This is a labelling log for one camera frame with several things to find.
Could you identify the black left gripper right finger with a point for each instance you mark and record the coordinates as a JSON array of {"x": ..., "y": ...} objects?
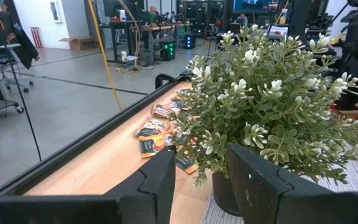
[{"x": 259, "y": 193}]

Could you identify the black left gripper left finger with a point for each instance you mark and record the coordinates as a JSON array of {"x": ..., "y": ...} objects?
[{"x": 154, "y": 186}]

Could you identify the dark tea packet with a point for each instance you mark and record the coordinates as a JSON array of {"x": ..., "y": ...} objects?
[{"x": 179, "y": 104}]

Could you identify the green artificial plant black pot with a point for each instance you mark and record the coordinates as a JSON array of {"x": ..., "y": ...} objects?
[{"x": 266, "y": 109}]

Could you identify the white canister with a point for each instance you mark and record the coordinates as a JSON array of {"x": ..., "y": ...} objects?
[
  {"x": 123, "y": 56},
  {"x": 122, "y": 15}
]

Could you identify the computer tower green lights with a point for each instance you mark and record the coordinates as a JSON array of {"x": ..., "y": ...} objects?
[{"x": 168, "y": 49}]

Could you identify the computer tower blue lights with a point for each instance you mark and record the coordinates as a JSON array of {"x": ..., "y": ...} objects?
[{"x": 190, "y": 41}]

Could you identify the wooden top workbench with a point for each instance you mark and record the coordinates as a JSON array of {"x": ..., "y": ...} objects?
[{"x": 157, "y": 28}]

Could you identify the cardboard box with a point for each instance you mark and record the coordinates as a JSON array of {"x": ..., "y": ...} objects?
[{"x": 79, "y": 43}]

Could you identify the black desk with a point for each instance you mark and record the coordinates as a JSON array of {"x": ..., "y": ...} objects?
[{"x": 117, "y": 23}]

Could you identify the person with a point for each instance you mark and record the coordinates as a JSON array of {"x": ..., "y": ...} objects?
[
  {"x": 153, "y": 14},
  {"x": 241, "y": 19}
]

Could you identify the blue lit monitor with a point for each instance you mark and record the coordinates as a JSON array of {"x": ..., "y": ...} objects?
[{"x": 250, "y": 5}]

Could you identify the red striped object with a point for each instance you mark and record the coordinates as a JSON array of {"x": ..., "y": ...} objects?
[{"x": 36, "y": 37}]

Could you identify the black aluminium table frame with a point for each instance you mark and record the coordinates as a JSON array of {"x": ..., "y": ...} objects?
[{"x": 73, "y": 149}]

